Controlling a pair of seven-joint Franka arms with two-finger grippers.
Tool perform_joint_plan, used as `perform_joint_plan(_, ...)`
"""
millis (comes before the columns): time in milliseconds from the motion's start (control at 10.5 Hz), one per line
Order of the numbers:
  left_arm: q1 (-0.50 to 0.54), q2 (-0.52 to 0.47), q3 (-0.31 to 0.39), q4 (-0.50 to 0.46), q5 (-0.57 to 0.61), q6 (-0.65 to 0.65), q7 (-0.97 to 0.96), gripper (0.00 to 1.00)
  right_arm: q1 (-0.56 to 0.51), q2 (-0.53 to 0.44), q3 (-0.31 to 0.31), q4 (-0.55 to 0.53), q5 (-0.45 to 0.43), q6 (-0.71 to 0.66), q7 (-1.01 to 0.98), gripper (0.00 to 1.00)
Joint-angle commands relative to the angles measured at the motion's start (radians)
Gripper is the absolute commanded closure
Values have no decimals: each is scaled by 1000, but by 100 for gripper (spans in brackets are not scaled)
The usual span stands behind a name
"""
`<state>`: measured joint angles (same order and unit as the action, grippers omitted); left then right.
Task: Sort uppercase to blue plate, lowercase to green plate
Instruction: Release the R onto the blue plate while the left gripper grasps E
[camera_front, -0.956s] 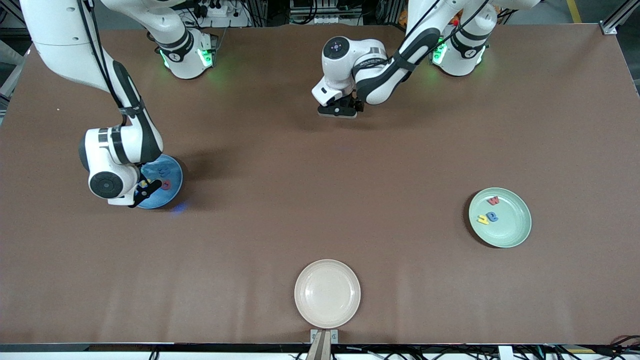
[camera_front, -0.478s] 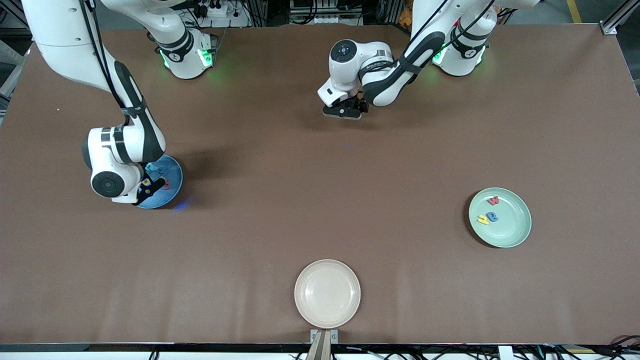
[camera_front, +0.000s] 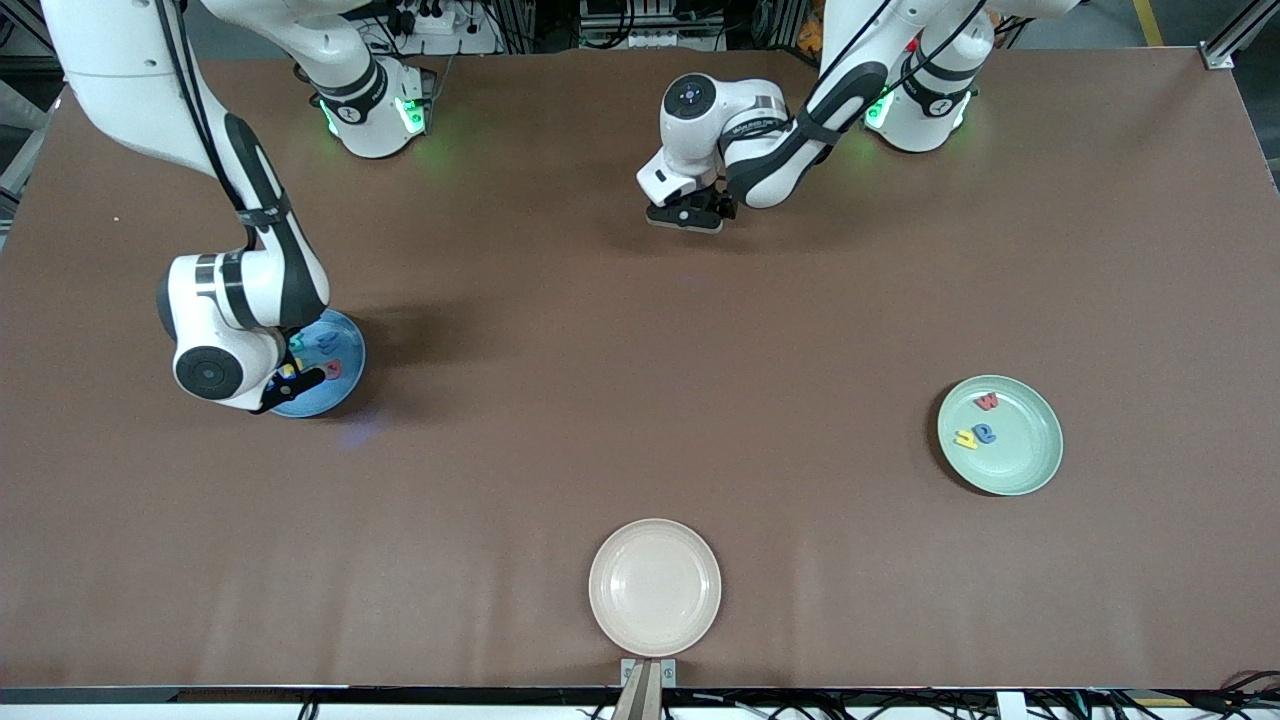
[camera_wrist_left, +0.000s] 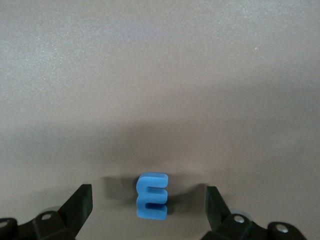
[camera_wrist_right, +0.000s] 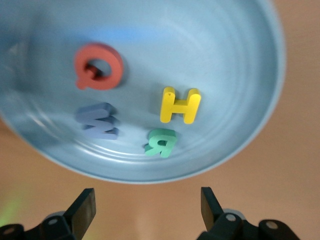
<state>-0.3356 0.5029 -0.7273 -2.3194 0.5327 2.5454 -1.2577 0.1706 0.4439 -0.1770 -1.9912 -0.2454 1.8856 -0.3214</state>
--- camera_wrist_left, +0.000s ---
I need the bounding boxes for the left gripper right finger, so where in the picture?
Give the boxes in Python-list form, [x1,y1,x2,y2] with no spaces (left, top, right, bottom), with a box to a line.
[205,185,309,240]

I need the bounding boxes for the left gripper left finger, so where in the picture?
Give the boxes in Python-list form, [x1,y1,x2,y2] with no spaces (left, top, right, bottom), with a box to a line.
[0,183,94,240]

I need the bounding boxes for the blue lowercase letter m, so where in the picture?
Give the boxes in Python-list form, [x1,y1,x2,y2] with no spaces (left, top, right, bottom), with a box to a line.
[135,172,169,221]

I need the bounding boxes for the brown table cover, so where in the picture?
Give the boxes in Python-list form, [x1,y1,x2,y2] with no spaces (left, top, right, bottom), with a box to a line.
[0,0,320,240]

